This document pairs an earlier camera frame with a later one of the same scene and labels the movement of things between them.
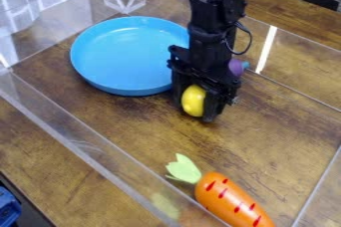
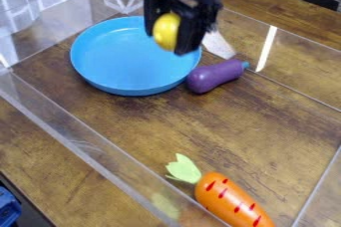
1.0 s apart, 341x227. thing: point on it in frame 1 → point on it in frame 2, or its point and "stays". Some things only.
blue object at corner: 10,207 stays
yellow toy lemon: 192,100 → 167,30
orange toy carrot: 221,196 stays
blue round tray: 121,55 stays
